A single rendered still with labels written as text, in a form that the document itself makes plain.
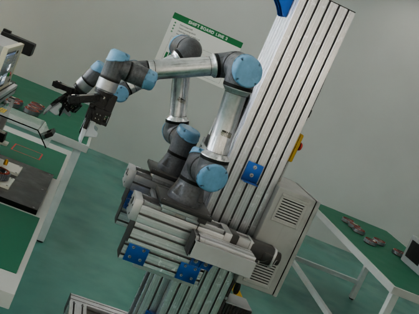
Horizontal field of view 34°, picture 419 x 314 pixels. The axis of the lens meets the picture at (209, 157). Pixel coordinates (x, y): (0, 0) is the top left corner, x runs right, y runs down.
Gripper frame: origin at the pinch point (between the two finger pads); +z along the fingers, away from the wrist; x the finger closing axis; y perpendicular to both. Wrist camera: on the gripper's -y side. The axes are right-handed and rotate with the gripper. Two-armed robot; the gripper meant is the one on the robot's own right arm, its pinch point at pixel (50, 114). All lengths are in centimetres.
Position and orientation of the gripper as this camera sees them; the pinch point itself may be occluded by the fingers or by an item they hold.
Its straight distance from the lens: 331.2
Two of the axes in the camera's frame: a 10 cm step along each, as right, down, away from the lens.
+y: 6.4, 7.5, -1.9
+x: 3.0, -0.1, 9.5
